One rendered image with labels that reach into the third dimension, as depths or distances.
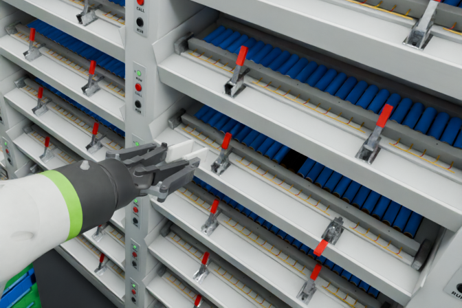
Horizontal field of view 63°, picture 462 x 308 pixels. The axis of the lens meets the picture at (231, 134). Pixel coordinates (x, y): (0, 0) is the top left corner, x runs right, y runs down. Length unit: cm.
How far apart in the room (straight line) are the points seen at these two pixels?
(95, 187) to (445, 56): 47
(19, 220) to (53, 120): 88
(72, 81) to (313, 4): 73
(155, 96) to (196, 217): 32
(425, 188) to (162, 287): 90
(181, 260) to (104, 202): 63
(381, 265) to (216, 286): 49
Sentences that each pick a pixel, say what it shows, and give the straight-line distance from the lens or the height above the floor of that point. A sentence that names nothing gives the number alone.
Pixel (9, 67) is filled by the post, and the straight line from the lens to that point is 148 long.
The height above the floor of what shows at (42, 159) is 57.
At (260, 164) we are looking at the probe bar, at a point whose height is 96.
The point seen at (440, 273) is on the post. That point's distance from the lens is 70.
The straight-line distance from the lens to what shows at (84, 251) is 164.
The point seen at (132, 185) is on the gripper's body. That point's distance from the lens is 56.
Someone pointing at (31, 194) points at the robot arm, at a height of 113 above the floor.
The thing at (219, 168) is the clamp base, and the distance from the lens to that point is 80.
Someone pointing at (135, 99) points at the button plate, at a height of 101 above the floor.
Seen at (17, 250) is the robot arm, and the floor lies 110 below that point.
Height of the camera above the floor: 145
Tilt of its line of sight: 33 degrees down
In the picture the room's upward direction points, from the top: 11 degrees clockwise
